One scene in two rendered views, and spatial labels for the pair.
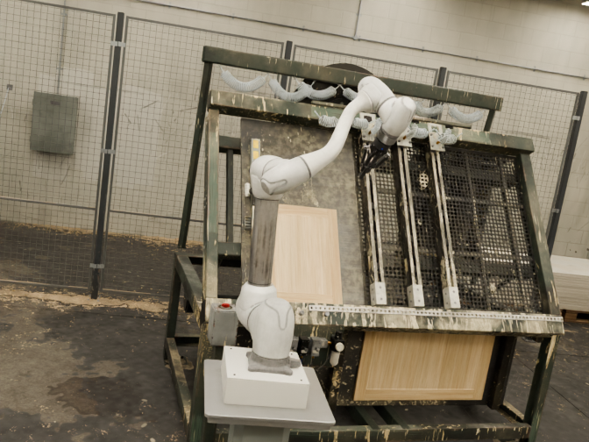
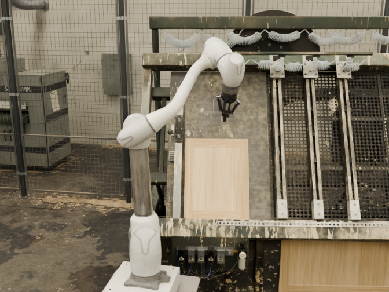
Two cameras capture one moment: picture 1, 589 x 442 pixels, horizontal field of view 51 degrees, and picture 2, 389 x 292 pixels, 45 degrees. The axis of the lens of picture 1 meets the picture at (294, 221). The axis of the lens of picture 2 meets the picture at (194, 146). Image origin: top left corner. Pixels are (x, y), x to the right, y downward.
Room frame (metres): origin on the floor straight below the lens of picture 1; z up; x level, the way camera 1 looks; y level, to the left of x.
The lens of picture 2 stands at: (0.46, -0.98, 2.14)
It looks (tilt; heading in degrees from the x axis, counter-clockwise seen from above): 15 degrees down; 20
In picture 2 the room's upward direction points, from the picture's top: straight up
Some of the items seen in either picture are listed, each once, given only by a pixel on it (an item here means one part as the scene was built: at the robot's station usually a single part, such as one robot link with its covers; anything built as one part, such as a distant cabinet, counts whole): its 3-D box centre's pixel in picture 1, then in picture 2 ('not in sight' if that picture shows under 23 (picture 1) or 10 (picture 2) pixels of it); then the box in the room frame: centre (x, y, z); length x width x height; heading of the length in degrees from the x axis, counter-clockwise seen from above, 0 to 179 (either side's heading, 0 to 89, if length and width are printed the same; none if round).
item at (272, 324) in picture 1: (273, 325); (145, 248); (2.43, 0.02, 1.02); 0.18 x 0.16 x 0.22; 26
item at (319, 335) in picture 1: (301, 350); (210, 258); (3.03, -0.13, 0.69); 0.50 x 0.14 x 0.24; 108
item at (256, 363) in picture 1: (273, 359); (149, 274); (2.42, 0.00, 0.88); 0.22 x 0.18 x 0.06; 98
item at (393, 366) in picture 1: (427, 358); (344, 259); (3.64, -0.93, 0.52); 0.90 x 0.02 x 0.55; 108
